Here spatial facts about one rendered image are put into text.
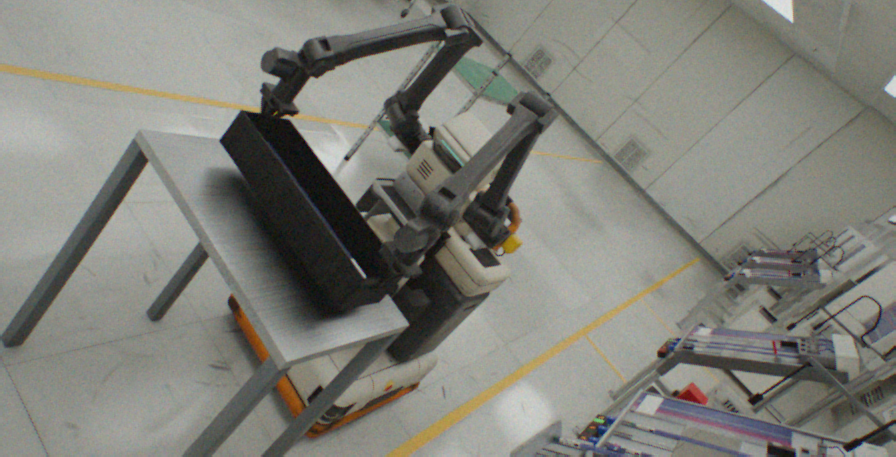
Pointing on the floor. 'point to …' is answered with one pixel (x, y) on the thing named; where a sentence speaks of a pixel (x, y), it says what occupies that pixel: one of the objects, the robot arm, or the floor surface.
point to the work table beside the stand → (296, 328)
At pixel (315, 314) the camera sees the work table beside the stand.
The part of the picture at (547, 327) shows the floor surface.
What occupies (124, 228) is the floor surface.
